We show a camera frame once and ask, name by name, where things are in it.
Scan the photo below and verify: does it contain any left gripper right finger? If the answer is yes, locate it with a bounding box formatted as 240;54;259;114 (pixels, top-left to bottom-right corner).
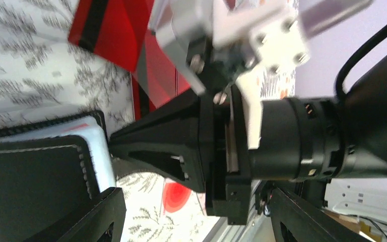
269;189;368;242

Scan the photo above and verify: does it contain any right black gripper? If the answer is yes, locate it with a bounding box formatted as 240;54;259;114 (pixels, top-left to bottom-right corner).
205;55;387;225

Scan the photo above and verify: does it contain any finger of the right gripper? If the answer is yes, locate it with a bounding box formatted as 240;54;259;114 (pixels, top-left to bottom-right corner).
108;90;205;193

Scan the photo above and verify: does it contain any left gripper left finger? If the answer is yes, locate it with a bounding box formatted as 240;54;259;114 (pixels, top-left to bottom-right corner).
25;188;126;242

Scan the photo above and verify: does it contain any black leather card holder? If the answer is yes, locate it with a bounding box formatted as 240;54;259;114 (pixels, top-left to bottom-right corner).
0;110;116;241

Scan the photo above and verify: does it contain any white card red circle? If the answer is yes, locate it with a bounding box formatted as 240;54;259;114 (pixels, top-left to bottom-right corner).
161;178;192;215

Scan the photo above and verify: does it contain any red card black stripe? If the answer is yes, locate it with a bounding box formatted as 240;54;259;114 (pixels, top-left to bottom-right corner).
131;31;190;120

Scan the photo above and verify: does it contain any red card left pair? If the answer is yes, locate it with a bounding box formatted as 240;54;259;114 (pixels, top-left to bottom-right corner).
68;0;154;72

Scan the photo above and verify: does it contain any floral patterned table mat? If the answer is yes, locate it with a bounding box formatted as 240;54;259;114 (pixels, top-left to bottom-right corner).
0;0;298;242

